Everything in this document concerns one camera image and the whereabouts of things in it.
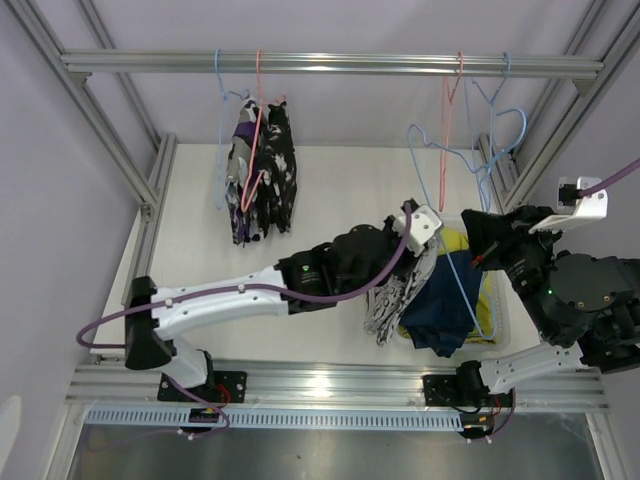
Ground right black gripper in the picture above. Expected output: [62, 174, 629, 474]
[459, 206, 564, 344]

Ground light blue wire hanger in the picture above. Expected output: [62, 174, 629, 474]
[214, 49, 251, 211]
[463, 52, 512, 213]

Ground yellow-green trousers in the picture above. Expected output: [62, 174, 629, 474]
[439, 227, 496, 344]

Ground white newspaper print trousers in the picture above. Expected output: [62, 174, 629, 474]
[364, 237, 440, 346]

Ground navy blue trousers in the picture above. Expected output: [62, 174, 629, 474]
[399, 250, 482, 358]

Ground black white floral trousers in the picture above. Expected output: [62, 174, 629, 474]
[255, 101, 298, 236]

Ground pink wire hanger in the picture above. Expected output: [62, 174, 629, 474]
[240, 49, 266, 213]
[438, 51, 465, 212]

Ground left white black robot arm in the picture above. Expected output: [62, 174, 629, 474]
[124, 200, 434, 401]

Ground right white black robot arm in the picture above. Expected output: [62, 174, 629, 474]
[455, 206, 639, 405]

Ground purple grey patterned trousers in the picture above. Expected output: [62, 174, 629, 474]
[225, 96, 262, 245]

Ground white plastic basket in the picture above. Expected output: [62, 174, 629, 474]
[392, 215, 511, 353]

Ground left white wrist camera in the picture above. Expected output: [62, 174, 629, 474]
[391, 201, 443, 257]

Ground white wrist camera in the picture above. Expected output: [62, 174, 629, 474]
[528, 176, 608, 234]
[391, 201, 443, 257]

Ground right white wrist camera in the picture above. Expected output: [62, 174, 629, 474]
[528, 176, 608, 234]

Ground slotted cable duct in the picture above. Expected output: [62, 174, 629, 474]
[84, 406, 471, 432]

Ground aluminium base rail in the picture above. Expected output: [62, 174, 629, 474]
[65, 359, 609, 413]

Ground aluminium frame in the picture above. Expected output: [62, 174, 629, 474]
[0, 0, 640, 381]

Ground aluminium hanging rail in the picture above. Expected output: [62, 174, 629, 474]
[61, 49, 604, 80]

